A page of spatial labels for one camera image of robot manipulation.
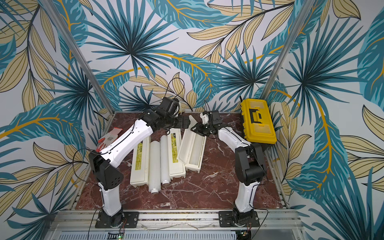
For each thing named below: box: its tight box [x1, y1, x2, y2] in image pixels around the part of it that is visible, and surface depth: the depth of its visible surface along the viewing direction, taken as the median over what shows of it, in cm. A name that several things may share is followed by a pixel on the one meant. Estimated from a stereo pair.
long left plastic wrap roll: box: [149, 140, 161, 194], surface depth 86 cm
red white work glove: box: [96, 127, 123, 153], surface depth 105 cm
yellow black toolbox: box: [241, 98, 277, 145], surface depth 95 cm
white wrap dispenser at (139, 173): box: [130, 135, 151, 188], surface depth 84 cm
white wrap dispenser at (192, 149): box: [177, 129, 207, 173], surface depth 92 cm
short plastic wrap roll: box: [160, 135, 171, 186], surface depth 90 cm
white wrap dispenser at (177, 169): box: [167, 128, 186, 180], surface depth 86 cm
